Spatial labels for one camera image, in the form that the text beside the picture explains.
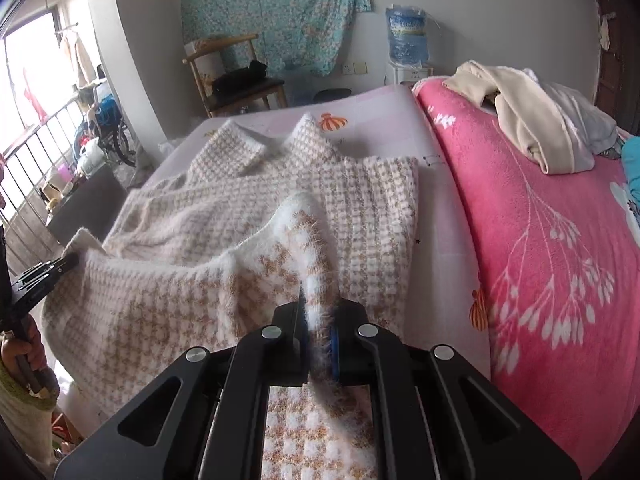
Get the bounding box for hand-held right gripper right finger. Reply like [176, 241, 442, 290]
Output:
[327, 297, 583, 480]

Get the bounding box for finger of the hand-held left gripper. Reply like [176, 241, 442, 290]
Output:
[20, 254, 80, 282]
[10, 270, 63, 320]

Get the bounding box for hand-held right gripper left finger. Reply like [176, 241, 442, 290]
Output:
[54, 300, 311, 480]

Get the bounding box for beige houndstooth coat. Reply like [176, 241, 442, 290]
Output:
[42, 114, 421, 480]

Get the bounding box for person's left forearm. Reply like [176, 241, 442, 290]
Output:
[0, 360, 60, 466]

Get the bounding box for hanging beige clothes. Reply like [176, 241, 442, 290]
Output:
[57, 22, 96, 88]

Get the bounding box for person's left hand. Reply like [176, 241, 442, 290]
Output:
[0, 317, 48, 391]

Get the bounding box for grey board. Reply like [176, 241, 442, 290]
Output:
[46, 164, 127, 246]

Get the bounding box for metal window railing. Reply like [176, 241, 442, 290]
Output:
[0, 75, 108, 281]

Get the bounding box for white bundle bag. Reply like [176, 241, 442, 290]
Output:
[77, 137, 108, 176]

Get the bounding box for wheelchair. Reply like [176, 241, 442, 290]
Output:
[75, 85, 138, 167]

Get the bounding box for pink patterned bed sheet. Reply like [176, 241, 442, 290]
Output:
[65, 84, 493, 426]

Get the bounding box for wooden chair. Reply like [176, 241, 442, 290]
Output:
[182, 34, 288, 120]

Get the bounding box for pink floral blanket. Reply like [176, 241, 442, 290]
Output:
[411, 76, 640, 478]

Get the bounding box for black garment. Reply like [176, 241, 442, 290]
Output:
[212, 60, 268, 95]

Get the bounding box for white water dispenser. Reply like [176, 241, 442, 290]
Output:
[384, 62, 436, 86]

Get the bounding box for beige folded garment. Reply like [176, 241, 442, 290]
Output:
[444, 60, 596, 175]

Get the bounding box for blue water jug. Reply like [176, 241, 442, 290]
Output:
[386, 4, 431, 67]

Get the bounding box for turquoise floral hanging cloth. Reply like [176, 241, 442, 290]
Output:
[179, 0, 373, 77]

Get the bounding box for light grey garment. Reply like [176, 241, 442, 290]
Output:
[540, 82, 621, 156]

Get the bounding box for teal cloth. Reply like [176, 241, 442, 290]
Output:
[621, 136, 640, 211]

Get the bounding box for dark wooden door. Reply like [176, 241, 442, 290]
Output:
[592, 0, 640, 136]

